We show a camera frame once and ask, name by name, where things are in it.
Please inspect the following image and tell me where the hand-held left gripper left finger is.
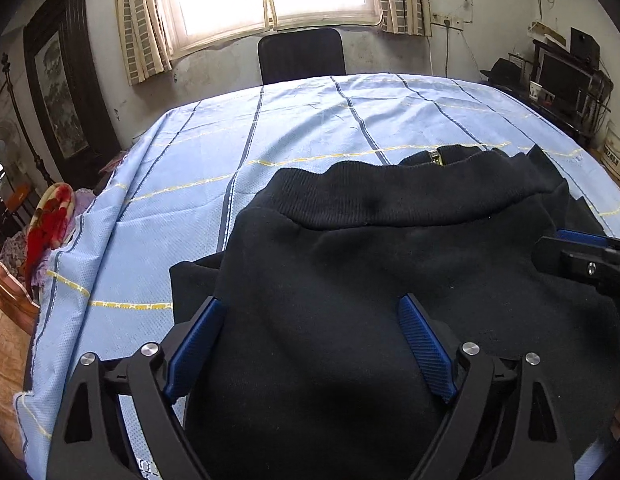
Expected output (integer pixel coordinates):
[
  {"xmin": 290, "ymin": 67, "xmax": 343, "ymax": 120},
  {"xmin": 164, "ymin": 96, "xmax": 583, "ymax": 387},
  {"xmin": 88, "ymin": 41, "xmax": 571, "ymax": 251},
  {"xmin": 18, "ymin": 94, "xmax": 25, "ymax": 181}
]
[{"xmin": 47, "ymin": 296, "xmax": 228, "ymax": 480}]

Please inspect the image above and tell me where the black speaker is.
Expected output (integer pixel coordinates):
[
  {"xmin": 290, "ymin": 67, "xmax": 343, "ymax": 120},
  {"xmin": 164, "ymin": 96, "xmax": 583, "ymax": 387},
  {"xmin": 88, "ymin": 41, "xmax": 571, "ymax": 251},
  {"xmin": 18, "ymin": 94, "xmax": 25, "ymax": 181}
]
[{"xmin": 570, "ymin": 27, "xmax": 601, "ymax": 69}]

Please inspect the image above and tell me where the black hoodie with yellow lining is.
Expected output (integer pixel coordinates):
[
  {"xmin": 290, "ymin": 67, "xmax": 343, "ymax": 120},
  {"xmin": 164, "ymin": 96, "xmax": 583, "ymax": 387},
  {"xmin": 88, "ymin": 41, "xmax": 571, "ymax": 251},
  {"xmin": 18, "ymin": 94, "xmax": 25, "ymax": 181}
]
[{"xmin": 170, "ymin": 144, "xmax": 620, "ymax": 480}]

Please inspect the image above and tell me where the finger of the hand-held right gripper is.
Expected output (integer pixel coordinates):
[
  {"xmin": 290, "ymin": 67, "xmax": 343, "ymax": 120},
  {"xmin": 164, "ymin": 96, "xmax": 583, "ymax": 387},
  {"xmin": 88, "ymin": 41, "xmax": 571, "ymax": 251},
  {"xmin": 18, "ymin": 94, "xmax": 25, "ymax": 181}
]
[
  {"xmin": 556, "ymin": 229, "xmax": 620, "ymax": 253},
  {"xmin": 532, "ymin": 236, "xmax": 620, "ymax": 307}
]

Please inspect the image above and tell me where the red floral blanket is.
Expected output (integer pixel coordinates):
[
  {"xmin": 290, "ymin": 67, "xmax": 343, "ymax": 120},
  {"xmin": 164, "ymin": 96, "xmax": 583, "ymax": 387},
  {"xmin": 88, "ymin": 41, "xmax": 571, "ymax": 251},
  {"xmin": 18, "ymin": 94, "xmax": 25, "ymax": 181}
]
[{"xmin": 24, "ymin": 182, "xmax": 78, "ymax": 281}]

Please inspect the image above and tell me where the white plastic bucket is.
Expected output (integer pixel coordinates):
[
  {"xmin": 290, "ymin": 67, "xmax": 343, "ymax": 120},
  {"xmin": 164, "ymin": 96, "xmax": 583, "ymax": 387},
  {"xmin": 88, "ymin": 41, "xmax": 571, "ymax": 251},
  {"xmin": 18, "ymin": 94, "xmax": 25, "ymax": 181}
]
[{"xmin": 600, "ymin": 120, "xmax": 620, "ymax": 182}]

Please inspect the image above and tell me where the dark framed wall picture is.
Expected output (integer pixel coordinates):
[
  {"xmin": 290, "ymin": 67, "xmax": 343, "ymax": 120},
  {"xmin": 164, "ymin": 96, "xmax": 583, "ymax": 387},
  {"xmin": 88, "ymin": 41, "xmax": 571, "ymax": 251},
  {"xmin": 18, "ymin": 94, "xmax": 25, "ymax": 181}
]
[{"xmin": 24, "ymin": 0, "xmax": 122, "ymax": 176}]

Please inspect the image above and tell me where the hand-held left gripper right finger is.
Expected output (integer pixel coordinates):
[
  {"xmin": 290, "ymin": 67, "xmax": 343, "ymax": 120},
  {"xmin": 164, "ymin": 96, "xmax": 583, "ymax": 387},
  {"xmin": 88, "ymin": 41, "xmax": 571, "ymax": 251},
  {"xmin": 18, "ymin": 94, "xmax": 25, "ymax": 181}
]
[{"xmin": 397, "ymin": 292, "xmax": 576, "ymax": 480}]

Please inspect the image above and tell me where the black monitor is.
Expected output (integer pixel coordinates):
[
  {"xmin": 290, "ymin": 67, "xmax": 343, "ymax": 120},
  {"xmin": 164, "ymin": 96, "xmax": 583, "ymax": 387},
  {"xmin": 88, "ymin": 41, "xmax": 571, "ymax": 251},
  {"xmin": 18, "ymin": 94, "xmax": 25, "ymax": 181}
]
[{"xmin": 537, "ymin": 52, "xmax": 594, "ymax": 107}]

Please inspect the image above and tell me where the black bag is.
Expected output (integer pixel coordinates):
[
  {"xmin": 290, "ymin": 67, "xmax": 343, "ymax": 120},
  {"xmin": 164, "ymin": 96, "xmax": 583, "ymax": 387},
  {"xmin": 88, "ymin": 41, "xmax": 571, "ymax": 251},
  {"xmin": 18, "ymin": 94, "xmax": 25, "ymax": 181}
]
[{"xmin": 487, "ymin": 57, "xmax": 524, "ymax": 87}]

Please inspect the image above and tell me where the light blue striped bedsheet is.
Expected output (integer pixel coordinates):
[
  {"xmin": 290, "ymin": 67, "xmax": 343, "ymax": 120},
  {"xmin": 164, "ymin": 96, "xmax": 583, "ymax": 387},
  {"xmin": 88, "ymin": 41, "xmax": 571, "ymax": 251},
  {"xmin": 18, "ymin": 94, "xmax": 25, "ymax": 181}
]
[{"xmin": 12, "ymin": 74, "xmax": 620, "ymax": 480}]

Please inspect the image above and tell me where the hanging power cable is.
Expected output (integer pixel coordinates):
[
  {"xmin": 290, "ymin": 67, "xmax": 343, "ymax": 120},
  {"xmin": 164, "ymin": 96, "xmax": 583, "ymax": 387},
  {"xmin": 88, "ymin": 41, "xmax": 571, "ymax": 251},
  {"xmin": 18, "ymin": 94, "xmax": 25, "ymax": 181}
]
[{"xmin": 442, "ymin": 21, "xmax": 453, "ymax": 79}]

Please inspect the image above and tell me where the wooden strip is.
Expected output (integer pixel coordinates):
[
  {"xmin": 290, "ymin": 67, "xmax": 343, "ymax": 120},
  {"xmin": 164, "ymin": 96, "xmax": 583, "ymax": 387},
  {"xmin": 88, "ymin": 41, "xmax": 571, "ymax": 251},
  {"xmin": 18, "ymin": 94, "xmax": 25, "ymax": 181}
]
[{"xmin": 530, "ymin": 21, "xmax": 567, "ymax": 47}]

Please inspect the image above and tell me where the wooden furniture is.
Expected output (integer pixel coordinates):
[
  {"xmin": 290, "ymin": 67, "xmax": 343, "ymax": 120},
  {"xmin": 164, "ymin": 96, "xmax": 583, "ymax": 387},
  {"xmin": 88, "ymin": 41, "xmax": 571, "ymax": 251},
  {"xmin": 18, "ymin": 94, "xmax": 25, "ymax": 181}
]
[{"xmin": 0, "ymin": 261, "xmax": 40, "ymax": 337}]

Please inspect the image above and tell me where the black chair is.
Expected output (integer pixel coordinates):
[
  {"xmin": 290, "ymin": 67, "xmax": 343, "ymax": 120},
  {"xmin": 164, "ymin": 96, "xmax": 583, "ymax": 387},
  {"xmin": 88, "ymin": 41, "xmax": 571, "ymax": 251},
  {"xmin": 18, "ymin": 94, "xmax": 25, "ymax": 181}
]
[{"xmin": 257, "ymin": 27, "xmax": 347, "ymax": 86}]

